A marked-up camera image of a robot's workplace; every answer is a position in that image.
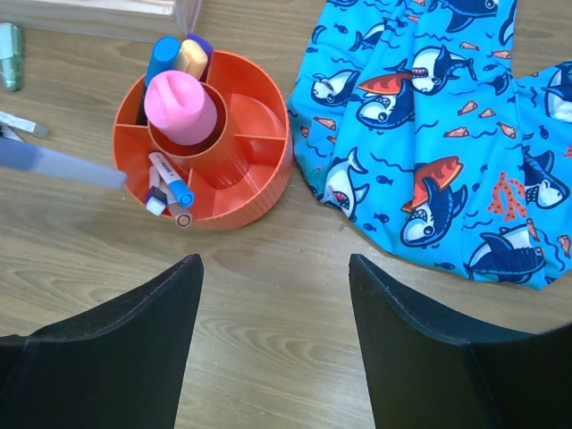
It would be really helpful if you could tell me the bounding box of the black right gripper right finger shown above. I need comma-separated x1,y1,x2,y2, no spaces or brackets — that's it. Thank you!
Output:
349,254,571,428

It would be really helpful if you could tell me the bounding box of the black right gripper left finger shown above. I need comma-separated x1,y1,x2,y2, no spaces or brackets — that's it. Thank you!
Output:
1,255,204,428

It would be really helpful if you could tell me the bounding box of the brown cap white marker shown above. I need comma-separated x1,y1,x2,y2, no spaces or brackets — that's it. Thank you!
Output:
167,202,192,228

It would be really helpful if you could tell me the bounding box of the dark blue cap whiteboard marker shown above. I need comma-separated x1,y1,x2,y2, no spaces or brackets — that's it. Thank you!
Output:
145,164,167,216

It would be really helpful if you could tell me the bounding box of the light blue cap white marker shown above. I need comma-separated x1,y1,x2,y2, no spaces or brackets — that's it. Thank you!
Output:
148,152,194,208

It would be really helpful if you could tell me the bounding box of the lavender cap white marker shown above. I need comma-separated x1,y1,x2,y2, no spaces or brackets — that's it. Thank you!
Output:
1,137,127,189

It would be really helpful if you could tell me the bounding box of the pink cap marker tube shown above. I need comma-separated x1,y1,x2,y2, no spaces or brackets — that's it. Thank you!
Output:
144,70,218,146

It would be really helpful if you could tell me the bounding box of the black highlighter blue cap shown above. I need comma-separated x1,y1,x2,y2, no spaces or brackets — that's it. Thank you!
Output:
135,35,181,126

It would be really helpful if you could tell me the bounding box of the pink highlighter yellow cap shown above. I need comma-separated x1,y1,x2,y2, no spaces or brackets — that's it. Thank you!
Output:
175,39,208,80

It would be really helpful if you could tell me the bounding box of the black highlighter purple cap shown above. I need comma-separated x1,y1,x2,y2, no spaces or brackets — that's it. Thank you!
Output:
185,32,215,83

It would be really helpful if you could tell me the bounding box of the orange round divided organizer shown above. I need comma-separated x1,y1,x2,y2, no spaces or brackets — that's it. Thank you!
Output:
112,50,293,230

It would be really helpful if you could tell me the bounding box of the blue shark print cloth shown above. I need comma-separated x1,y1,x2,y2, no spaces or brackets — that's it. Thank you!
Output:
288,1,571,290

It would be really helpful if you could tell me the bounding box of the grey white eraser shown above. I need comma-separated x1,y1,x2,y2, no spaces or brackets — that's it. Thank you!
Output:
0,111,49,139

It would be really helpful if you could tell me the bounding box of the wooden rack base tray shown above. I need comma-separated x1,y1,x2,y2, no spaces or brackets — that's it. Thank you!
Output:
1,0,202,42

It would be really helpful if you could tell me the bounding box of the mint green highlighter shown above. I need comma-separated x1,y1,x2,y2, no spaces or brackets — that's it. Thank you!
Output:
1,22,23,92

